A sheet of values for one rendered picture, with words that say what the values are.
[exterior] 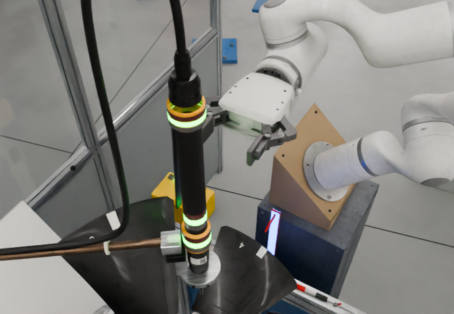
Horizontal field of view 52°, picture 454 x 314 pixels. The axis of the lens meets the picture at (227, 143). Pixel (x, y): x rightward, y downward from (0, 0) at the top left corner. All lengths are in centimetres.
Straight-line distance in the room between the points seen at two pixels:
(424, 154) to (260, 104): 57
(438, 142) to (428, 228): 164
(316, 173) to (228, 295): 52
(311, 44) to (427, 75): 302
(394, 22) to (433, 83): 298
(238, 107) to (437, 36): 32
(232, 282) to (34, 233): 44
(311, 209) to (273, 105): 77
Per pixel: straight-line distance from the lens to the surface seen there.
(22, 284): 108
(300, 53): 82
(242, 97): 74
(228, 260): 112
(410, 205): 288
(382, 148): 128
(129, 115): 176
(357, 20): 79
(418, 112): 123
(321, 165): 142
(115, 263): 92
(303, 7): 79
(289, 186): 143
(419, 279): 262
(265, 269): 114
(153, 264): 92
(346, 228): 152
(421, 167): 120
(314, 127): 152
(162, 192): 139
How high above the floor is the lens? 215
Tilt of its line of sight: 46 degrees down
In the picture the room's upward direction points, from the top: straight up
